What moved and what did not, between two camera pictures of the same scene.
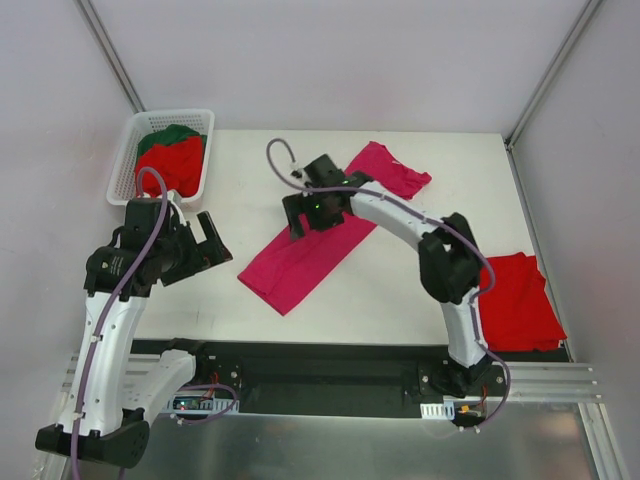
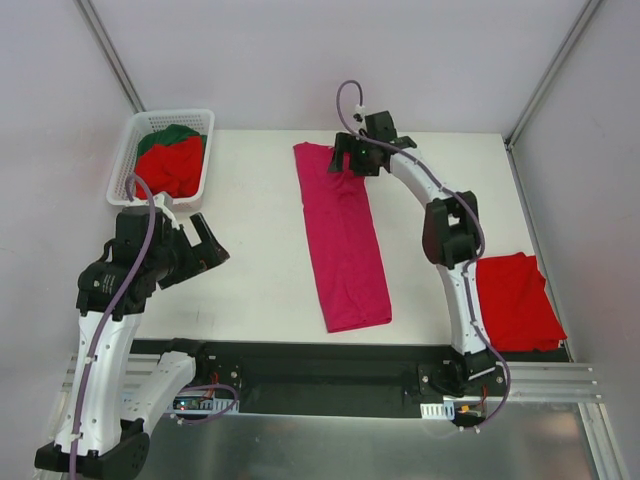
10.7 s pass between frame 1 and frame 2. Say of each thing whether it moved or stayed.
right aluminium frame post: stayed
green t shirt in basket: stayed
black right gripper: moved
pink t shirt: moved
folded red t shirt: stayed
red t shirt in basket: stayed
